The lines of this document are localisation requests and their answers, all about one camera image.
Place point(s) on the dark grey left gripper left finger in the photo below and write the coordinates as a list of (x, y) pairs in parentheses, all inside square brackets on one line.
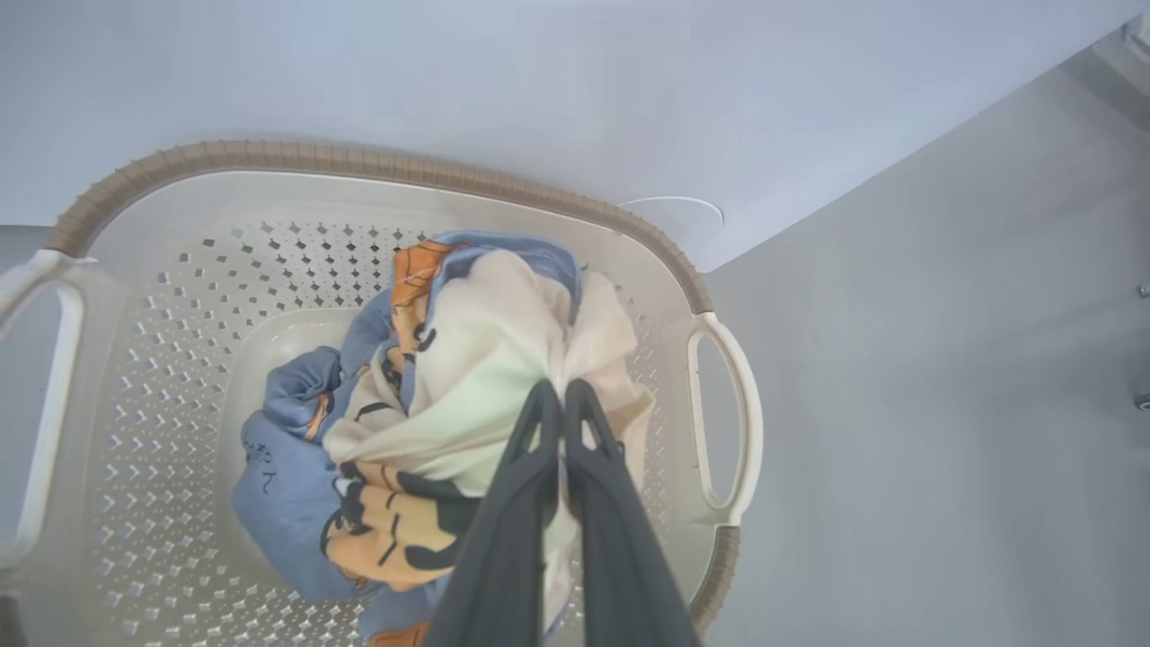
[(512, 557)]

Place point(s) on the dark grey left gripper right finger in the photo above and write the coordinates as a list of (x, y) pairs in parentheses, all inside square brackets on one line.
[(620, 566)]

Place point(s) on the cream and blue cartoon garment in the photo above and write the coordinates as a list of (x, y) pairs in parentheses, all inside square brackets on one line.
[(467, 359)]

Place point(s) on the cream perforated laundry basket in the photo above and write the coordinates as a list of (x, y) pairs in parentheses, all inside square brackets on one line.
[(162, 359)]

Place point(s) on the white washing machine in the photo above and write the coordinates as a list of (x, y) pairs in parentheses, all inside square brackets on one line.
[(539, 81)]

